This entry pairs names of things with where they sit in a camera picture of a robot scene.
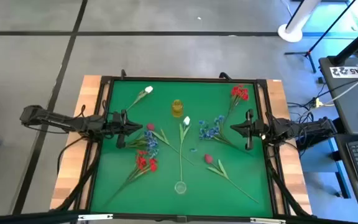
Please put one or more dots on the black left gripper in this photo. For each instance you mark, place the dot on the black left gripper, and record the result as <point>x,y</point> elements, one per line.
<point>117,126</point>

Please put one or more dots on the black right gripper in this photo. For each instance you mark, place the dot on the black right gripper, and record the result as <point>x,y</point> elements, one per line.
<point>256,129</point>

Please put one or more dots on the blue artificial flower bunch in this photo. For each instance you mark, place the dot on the blue artificial flower bunch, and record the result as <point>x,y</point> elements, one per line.
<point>208,133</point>
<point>151,143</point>

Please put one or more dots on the red artificial flower bunch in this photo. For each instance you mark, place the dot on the red artificial flower bunch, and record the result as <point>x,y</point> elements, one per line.
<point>141,162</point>
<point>239,91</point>

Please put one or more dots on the white artificial tulip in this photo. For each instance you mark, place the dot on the white artificial tulip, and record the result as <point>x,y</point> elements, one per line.
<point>186,120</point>
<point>148,89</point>

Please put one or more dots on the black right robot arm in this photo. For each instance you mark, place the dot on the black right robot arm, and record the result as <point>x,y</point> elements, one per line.
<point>306,129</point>

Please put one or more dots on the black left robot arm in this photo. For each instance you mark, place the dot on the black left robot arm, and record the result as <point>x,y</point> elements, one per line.
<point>57,119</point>

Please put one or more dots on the yellow glass vase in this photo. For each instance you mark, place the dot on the yellow glass vase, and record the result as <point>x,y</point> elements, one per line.
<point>177,110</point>

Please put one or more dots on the clear glass vase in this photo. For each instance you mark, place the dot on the clear glass vase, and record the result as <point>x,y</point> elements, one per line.
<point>180,187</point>

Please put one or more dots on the small loose blue petal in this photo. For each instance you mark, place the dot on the small loose blue petal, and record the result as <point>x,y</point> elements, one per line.
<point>193,150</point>

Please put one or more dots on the green table mat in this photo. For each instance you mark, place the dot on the green table mat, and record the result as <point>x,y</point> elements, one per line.
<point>197,199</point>

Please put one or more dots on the black tripod stand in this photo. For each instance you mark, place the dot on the black tripod stand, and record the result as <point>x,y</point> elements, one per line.
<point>307,53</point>

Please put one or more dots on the dark grey desk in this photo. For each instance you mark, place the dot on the dark grey desk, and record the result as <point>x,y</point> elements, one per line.
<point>350,105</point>

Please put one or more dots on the white printed label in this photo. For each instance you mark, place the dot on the white printed label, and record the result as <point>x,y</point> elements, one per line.
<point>343,71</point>

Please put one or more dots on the black metal table frame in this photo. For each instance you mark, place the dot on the black metal table frame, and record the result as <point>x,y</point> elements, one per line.
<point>182,79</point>

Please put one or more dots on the silver frame bracket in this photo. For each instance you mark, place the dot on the silver frame bracket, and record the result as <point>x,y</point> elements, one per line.
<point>95,216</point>
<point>267,221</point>

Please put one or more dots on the black monitor post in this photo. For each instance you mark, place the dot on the black monitor post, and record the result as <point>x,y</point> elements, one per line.
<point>356,45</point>

